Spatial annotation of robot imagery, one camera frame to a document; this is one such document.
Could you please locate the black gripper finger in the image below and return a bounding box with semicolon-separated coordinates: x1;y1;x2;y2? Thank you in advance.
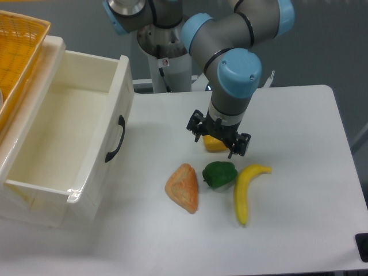
186;110;206;143
228;133;251;159

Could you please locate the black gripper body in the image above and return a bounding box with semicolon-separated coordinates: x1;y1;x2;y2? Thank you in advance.
201;112;240;147

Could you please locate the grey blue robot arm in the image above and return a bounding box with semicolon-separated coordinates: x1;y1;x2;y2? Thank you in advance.
102;1;295;156

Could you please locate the yellow orange fruit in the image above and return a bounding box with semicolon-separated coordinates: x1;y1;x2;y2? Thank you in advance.
203;135;228;152

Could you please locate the yellow banana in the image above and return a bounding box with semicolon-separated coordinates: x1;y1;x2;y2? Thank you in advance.
233;164;272;225

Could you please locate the green bell pepper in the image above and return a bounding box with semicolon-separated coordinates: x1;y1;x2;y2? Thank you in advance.
202;161;237;189

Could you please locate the orange triangular bread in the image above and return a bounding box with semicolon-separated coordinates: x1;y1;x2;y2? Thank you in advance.
164;163;198;214

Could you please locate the white plastic drawer box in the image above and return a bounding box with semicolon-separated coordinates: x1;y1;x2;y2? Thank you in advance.
1;36;135;227

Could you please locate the black device at edge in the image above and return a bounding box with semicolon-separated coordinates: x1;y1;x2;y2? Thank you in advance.
355;233;368;263

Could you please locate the yellow woven basket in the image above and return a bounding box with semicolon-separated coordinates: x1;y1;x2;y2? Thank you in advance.
1;10;51;132

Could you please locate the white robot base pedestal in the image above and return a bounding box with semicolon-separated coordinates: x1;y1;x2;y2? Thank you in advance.
147;53;192;93

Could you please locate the black drawer handle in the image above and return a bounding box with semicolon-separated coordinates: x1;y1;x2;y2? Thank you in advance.
105;115;126;163

